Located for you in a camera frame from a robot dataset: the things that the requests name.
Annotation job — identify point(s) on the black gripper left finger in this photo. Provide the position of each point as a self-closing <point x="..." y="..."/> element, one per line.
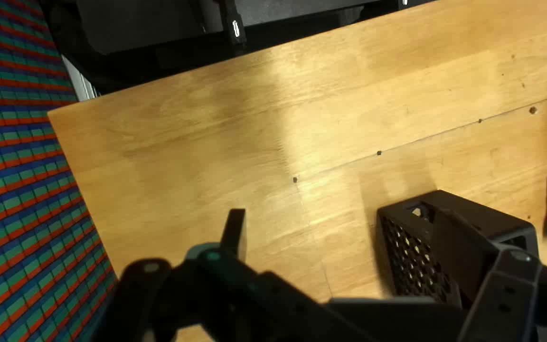
<point x="242" y="297"/>

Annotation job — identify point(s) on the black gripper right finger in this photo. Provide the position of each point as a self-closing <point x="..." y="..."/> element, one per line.
<point x="508" y="292"/>

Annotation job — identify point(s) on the black perforated box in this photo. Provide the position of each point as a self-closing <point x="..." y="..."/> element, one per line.
<point x="413" y="254"/>

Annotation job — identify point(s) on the colourful striped backdrop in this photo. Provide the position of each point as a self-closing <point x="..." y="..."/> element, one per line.
<point x="14" y="191"/>

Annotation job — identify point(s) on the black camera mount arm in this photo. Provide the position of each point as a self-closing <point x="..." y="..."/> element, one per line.
<point x="234" y="22"/>

